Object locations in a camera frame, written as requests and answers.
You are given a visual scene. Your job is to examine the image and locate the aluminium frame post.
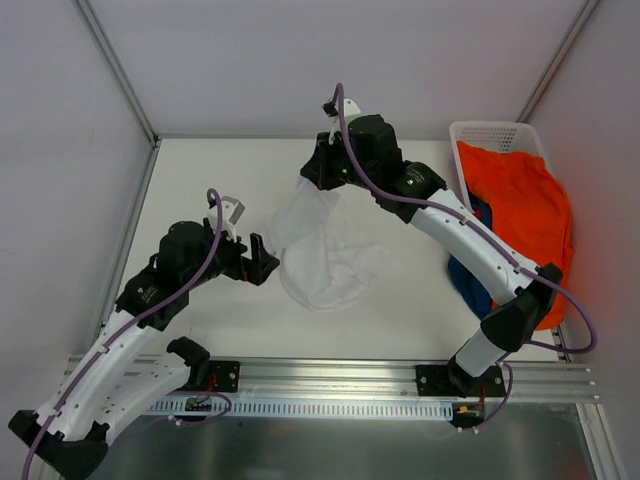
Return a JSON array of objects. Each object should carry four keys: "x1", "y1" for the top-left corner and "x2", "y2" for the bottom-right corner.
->
[
  {"x1": 73, "y1": 0, "x2": 159, "y2": 147},
  {"x1": 516, "y1": 0, "x2": 603, "y2": 123}
]

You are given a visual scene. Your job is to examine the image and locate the white plastic laundry basket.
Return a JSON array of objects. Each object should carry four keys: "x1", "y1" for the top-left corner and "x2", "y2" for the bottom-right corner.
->
[{"x1": 449, "y1": 120, "x2": 553, "y2": 210}]

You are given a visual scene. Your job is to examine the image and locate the white t shirt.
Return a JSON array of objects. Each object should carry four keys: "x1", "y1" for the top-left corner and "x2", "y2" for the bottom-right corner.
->
[{"x1": 265, "y1": 177, "x2": 391, "y2": 313}]

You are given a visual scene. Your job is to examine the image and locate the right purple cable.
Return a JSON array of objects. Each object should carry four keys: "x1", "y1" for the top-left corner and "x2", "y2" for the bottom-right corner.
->
[{"x1": 332, "y1": 82, "x2": 600, "y2": 356}]

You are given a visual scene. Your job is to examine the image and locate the slotted cable duct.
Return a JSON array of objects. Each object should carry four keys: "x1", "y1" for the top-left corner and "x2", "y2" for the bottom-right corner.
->
[{"x1": 146, "y1": 396, "x2": 454, "y2": 422}]

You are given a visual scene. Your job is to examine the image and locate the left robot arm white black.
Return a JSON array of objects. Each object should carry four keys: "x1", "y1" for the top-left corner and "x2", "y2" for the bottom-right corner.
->
[{"x1": 9, "y1": 220, "x2": 279, "y2": 479}]

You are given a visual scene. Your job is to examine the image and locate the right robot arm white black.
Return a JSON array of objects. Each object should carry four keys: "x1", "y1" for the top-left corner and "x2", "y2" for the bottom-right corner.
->
[{"x1": 300, "y1": 114, "x2": 562, "y2": 397}]

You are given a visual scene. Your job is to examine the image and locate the orange t shirt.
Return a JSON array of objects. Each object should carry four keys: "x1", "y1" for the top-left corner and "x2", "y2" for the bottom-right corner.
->
[{"x1": 457, "y1": 140, "x2": 575, "y2": 331}]

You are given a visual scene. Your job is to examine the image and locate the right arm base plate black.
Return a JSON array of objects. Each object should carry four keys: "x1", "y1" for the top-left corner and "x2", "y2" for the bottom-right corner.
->
[{"x1": 415, "y1": 364, "x2": 506, "y2": 398}]

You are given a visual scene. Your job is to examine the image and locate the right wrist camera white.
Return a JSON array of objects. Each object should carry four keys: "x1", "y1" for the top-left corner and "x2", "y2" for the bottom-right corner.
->
[{"x1": 322, "y1": 99, "x2": 362, "y2": 132}]

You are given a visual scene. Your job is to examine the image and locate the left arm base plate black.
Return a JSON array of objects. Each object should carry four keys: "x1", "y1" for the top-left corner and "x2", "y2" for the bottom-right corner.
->
[{"x1": 197, "y1": 359, "x2": 241, "y2": 393}]

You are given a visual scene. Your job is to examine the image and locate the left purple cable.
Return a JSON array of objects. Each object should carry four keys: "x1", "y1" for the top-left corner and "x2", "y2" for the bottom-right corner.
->
[{"x1": 22, "y1": 187, "x2": 224, "y2": 480}]

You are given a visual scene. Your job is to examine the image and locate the right aluminium frame post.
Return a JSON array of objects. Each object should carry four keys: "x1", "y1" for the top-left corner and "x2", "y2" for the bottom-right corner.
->
[{"x1": 516, "y1": 0, "x2": 603, "y2": 123}]

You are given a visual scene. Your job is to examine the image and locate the left aluminium frame post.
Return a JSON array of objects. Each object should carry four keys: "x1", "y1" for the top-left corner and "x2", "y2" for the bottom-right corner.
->
[{"x1": 73, "y1": 0, "x2": 159, "y2": 147}]

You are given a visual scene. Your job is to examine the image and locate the purple cable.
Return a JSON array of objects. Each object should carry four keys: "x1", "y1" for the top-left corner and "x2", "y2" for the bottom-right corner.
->
[
  {"x1": 22, "y1": 187, "x2": 224, "y2": 480},
  {"x1": 332, "y1": 82, "x2": 600, "y2": 356}
]

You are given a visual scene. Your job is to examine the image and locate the aluminium mounting rail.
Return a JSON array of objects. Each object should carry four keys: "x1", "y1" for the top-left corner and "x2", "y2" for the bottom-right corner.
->
[{"x1": 64, "y1": 353, "x2": 601, "y2": 404}]

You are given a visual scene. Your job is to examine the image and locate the blue t shirt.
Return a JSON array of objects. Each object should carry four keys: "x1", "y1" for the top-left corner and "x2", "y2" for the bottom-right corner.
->
[{"x1": 447, "y1": 190, "x2": 493, "y2": 320}]

